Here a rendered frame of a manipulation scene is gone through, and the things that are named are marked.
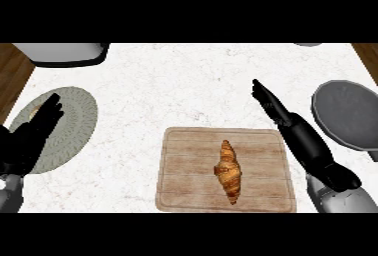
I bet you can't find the dark grey pan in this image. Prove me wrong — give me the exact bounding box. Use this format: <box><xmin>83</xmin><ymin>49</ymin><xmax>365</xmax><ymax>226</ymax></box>
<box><xmin>310</xmin><ymin>79</ymin><xmax>378</xmax><ymax>163</ymax></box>

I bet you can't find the golden brown croissant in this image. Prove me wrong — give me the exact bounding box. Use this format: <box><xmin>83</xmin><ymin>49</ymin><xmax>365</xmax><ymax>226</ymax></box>
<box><xmin>213</xmin><ymin>139</ymin><xmax>244</xmax><ymax>206</ymax></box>

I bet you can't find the wooden cutting board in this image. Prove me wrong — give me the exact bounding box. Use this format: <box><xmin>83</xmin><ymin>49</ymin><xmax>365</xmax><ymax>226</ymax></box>
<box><xmin>155</xmin><ymin>126</ymin><xmax>298</xmax><ymax>214</ymax></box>

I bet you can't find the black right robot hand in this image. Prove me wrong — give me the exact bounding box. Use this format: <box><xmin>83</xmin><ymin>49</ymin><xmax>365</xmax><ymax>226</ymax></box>
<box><xmin>251</xmin><ymin>78</ymin><xmax>363</xmax><ymax>193</ymax></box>

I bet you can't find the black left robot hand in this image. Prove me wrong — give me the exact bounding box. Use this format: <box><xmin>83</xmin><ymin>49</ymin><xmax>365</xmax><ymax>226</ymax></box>
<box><xmin>0</xmin><ymin>92</ymin><xmax>67</xmax><ymax>178</ymax></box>

